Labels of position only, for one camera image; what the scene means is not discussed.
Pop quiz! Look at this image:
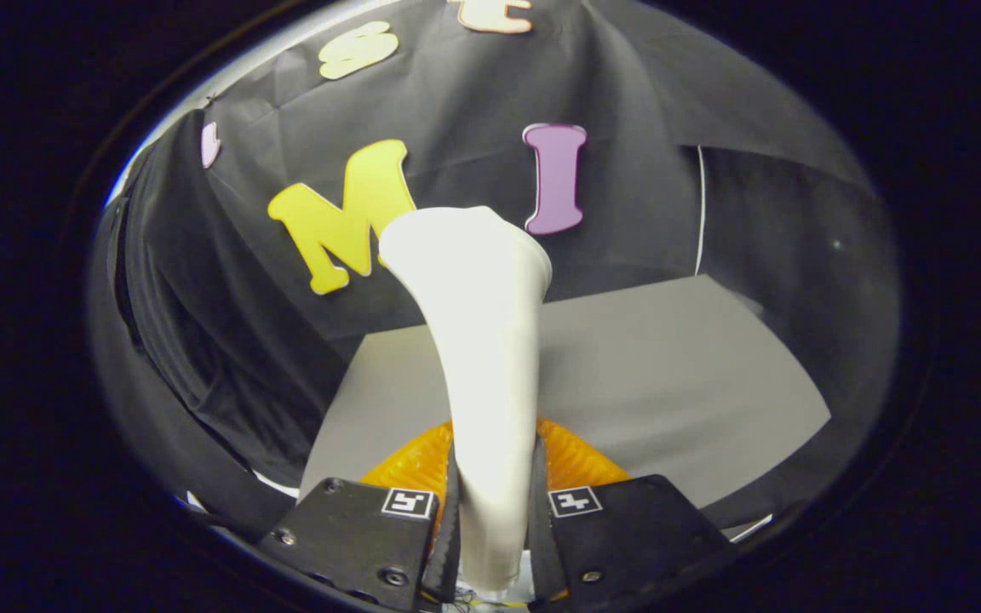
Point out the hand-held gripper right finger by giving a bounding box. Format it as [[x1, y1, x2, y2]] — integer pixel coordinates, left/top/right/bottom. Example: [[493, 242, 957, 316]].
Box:
[[526, 417, 734, 607]]

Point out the white garment steamer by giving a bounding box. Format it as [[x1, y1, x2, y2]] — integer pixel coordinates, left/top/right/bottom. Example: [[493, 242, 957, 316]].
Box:
[[378, 206, 554, 597]]

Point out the grey cabinet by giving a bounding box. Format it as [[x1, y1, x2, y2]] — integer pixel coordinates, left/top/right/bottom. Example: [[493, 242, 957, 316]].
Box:
[[299, 274, 832, 512]]

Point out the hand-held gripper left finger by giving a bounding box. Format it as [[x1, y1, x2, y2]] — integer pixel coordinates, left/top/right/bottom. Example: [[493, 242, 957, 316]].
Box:
[[256, 419, 462, 612]]

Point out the black backdrop cloth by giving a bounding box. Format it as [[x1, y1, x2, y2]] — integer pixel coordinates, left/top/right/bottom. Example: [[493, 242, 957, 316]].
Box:
[[90, 0, 900, 546]]

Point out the black blazer jacket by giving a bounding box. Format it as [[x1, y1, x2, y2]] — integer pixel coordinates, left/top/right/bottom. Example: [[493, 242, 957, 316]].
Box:
[[114, 111, 348, 488]]

